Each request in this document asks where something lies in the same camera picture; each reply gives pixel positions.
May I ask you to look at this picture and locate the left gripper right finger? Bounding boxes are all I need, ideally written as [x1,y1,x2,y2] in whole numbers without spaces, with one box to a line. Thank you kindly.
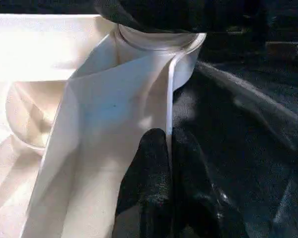
[172,128,246,238]

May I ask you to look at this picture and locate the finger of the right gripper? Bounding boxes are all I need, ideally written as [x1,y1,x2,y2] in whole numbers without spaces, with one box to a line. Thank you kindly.
[94,0,209,34]

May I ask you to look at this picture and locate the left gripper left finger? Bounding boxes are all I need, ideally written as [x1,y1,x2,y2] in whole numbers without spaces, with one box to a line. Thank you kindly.
[111,128,175,238]

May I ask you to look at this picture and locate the white plastic table top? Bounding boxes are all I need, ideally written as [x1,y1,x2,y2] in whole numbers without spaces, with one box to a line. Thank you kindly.
[0,13,208,238]

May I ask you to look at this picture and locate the white plastic table leg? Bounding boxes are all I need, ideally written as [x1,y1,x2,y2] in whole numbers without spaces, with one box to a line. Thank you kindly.
[118,24,206,52]

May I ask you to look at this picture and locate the black table mat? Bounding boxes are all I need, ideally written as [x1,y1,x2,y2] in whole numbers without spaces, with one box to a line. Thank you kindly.
[0,0,298,238]

